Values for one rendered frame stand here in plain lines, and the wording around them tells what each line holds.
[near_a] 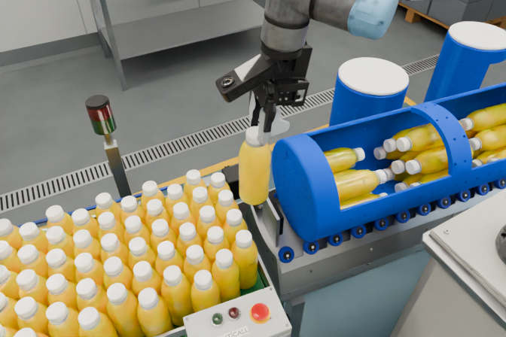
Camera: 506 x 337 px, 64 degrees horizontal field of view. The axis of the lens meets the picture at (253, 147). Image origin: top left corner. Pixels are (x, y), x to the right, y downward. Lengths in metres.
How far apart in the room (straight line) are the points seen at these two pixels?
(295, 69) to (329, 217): 0.42
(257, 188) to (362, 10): 0.45
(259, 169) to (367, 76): 0.96
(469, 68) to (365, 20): 1.58
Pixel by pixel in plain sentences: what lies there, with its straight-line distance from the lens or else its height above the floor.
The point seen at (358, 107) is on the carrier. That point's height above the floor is 0.96.
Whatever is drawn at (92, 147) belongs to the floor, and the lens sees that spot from 3.07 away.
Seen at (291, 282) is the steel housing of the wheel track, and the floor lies 0.86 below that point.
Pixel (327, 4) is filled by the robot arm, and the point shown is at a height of 1.68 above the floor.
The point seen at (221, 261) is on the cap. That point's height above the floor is 1.09.
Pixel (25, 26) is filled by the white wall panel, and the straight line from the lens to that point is 4.21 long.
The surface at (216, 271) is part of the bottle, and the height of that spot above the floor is 1.06.
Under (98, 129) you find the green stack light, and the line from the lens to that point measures 1.23.
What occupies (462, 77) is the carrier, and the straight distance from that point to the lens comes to 2.19.
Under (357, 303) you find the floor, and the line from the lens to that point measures 2.20.
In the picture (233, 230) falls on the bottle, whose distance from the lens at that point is 1.06.
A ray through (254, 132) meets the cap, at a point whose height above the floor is 1.39.
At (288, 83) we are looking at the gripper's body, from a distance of 0.72.
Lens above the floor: 1.91
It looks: 42 degrees down
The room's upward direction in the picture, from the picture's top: straight up
